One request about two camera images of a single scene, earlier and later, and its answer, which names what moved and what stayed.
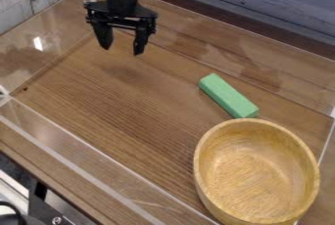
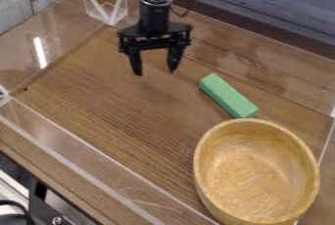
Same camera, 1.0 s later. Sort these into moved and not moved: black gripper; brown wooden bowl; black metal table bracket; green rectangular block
Moved: black gripper
Not moved: brown wooden bowl; black metal table bracket; green rectangular block
